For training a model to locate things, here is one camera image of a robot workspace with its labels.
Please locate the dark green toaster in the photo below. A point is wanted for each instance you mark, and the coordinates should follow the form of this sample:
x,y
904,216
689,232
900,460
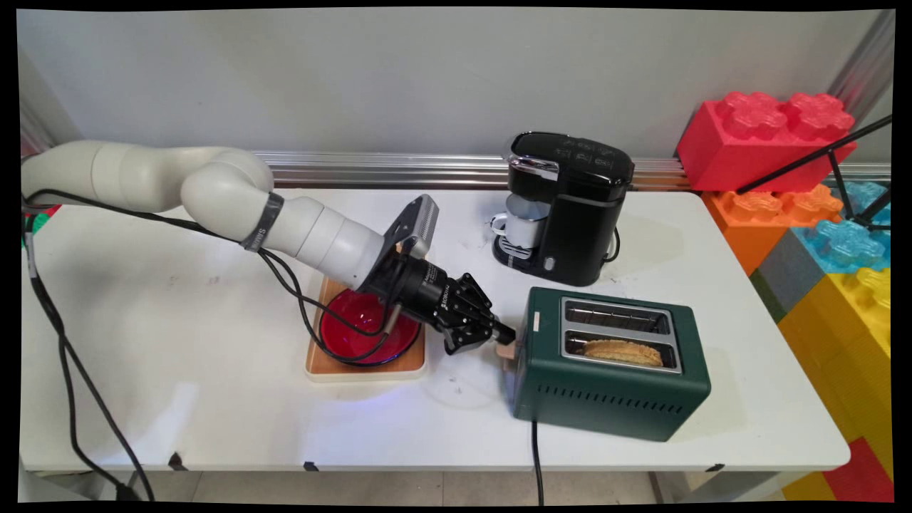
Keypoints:
x,y
591,399

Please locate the big yellow building block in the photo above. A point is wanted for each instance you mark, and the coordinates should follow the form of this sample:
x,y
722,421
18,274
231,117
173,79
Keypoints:
x,y
848,356

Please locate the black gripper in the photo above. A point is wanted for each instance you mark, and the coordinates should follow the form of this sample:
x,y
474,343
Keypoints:
x,y
417,288

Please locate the black tripod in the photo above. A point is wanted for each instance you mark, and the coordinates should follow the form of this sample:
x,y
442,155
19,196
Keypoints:
x,y
841,153

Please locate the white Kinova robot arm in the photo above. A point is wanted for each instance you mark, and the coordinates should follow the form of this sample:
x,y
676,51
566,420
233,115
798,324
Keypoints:
x,y
214,185

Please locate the black coffee machine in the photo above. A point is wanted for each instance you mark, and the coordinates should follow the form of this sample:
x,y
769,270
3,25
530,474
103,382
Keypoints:
x,y
577,214

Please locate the big orange building block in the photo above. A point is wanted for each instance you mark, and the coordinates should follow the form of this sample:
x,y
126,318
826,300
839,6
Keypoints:
x,y
755,221

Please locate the aluminium rail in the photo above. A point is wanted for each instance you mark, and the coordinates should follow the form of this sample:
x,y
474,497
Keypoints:
x,y
427,169

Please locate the big red building block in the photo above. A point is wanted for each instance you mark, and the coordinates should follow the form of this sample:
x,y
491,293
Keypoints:
x,y
762,149

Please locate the aluminium corner post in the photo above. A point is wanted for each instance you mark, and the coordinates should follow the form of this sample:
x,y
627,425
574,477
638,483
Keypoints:
x,y
866,64

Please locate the wooden toaster lever knob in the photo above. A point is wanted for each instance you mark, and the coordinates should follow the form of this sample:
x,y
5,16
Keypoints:
x,y
506,352

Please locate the toast slice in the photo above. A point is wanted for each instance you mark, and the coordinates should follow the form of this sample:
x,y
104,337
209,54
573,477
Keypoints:
x,y
623,353

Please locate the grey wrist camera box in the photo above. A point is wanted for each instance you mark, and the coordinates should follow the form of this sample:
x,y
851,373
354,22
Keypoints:
x,y
420,221

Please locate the light wooden tray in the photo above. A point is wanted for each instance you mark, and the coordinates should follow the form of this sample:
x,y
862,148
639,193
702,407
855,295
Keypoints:
x,y
335,367

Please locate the red bowl with black rim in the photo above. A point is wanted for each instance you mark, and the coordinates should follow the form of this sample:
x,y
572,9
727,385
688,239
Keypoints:
x,y
363,328

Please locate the big light blue building block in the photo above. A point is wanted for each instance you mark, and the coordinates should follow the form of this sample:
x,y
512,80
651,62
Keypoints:
x,y
848,242

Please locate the white mug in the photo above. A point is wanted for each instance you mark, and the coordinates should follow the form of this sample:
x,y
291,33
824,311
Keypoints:
x,y
524,221

